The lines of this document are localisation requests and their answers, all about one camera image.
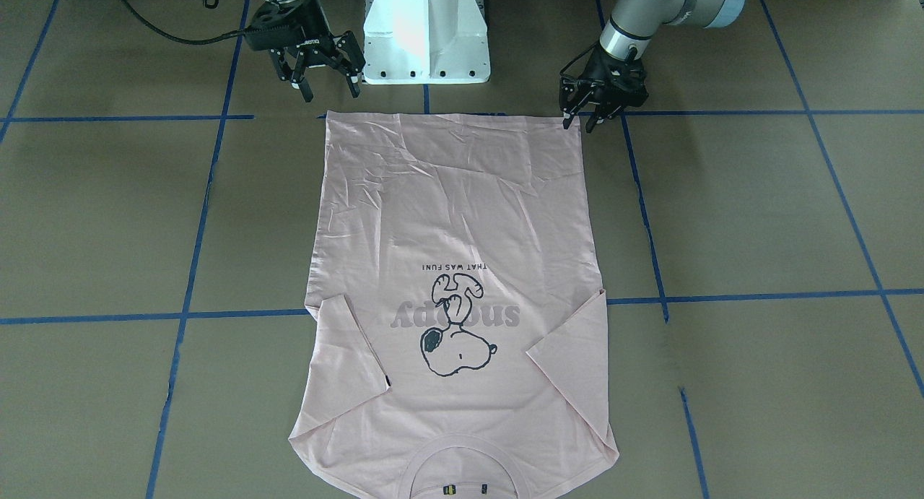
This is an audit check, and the pink snoopy t-shirt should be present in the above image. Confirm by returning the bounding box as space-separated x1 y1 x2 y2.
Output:
288 111 619 498

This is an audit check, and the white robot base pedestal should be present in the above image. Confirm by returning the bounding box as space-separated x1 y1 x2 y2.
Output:
363 0 492 85

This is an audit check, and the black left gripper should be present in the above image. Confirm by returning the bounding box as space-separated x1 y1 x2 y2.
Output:
559 44 649 134

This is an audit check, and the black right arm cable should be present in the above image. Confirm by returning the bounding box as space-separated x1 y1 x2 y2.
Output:
108 0 250 46

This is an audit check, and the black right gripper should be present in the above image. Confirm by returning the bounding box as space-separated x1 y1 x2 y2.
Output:
245 0 365 102

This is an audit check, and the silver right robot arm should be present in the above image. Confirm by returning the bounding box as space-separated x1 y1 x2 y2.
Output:
245 0 365 102

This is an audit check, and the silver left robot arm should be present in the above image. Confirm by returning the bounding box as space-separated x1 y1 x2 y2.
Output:
559 0 746 131

